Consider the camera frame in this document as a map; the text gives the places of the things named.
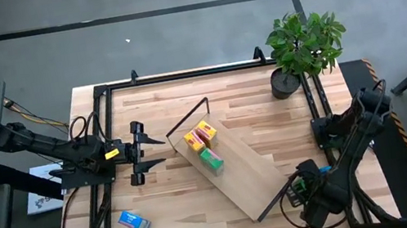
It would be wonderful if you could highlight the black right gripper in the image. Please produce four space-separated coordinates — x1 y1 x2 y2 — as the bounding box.
296 181 348 228

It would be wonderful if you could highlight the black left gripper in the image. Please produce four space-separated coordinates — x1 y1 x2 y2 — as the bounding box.
107 117 172 190

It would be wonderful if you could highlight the yellow corn pops cereal box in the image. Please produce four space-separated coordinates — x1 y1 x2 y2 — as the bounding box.
192 118 221 152
181 127 208 156

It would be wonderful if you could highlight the green cereal box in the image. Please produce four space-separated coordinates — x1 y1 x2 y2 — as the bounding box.
197 144 228 180

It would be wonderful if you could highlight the blue cereal box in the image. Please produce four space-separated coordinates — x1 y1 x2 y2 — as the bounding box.
115 206 154 228

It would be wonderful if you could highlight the yellow tape tag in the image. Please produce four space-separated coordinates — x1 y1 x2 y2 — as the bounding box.
103 147 122 161

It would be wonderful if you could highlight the black mat with hazard stripe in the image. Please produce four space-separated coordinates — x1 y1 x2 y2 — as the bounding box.
337 50 407 228

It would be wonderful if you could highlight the white printed box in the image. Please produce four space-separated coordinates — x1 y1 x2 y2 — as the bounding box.
19 161 71 217

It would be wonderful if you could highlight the green plant in black pot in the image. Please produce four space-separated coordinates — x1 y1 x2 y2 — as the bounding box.
258 3 357 102

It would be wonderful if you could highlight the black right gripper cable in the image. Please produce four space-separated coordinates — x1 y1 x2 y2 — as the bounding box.
274 162 352 228

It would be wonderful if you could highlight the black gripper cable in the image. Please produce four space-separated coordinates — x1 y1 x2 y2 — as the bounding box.
274 162 352 228
65 111 104 146

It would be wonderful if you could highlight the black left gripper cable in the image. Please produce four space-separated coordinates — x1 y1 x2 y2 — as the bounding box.
65 111 104 146

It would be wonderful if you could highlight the black metal table frame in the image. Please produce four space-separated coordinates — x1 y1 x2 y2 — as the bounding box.
31 28 401 228

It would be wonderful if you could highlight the wooden shelf with black frame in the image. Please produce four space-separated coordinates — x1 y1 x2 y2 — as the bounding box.
159 83 309 228

